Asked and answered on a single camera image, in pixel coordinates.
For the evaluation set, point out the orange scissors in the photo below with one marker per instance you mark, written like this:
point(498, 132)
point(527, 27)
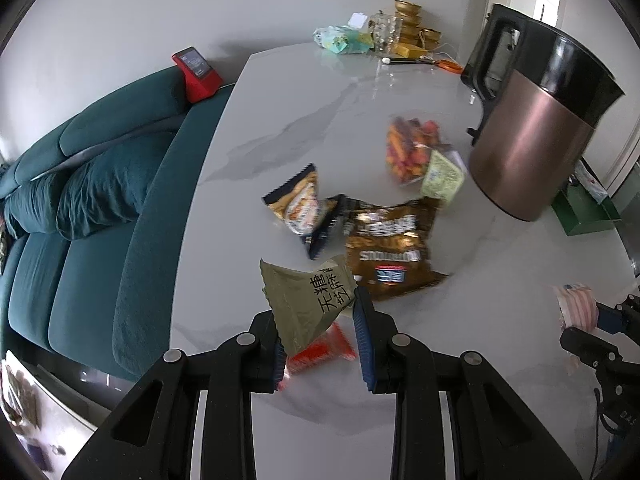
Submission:
point(447, 65)

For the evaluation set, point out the red snack packet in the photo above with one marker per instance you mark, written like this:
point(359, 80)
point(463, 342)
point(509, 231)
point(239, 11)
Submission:
point(320, 352)

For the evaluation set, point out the black orange snack packet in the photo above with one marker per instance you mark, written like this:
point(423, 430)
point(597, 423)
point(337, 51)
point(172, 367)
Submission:
point(300, 200)

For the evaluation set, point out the teal tissue packet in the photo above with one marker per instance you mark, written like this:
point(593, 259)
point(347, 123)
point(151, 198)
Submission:
point(342, 40)

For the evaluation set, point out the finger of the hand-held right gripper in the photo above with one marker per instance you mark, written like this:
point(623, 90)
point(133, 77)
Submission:
point(585, 345)
point(607, 317)

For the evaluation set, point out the white charger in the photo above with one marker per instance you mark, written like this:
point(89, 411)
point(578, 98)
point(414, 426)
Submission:
point(358, 20)

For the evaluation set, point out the black and white pen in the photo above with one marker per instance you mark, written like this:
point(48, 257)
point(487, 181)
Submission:
point(397, 61)

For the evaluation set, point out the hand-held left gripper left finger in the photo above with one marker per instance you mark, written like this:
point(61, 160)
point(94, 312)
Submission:
point(278, 367)

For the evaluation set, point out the red desk clock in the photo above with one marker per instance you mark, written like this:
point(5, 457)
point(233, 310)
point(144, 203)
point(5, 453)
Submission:
point(197, 77)

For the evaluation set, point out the yellow box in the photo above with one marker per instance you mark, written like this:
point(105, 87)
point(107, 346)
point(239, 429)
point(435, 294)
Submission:
point(409, 51)

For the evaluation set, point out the olive green snack packet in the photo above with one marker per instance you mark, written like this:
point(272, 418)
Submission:
point(300, 305)

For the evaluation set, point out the copper and black kettle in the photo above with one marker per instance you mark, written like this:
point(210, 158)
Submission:
point(530, 135)

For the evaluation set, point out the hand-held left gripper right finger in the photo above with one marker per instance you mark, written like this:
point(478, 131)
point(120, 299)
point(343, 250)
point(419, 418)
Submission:
point(362, 345)

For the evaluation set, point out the clear glass jar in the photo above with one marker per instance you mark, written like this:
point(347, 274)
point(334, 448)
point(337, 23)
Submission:
point(387, 35)

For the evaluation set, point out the green tray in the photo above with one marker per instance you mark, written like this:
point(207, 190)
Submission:
point(580, 217)

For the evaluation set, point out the dark blue snack packet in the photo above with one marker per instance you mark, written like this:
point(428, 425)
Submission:
point(322, 232)

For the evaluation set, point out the pink striped snack packet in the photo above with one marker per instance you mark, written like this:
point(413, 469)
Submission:
point(575, 307)

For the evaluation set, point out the teal sofa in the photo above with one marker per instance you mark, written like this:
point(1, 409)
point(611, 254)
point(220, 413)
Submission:
point(100, 260)

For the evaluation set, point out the clear bag of orange snacks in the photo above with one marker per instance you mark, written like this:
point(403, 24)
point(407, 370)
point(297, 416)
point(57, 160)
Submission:
point(407, 152)

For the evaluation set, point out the gold bowl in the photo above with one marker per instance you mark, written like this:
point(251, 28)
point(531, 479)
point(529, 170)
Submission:
point(431, 37)

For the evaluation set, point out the stack of gold bowls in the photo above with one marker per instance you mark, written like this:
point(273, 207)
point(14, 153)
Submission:
point(407, 20)

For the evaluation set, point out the brown gold snack bag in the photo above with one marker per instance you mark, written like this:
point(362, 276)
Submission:
point(390, 245)

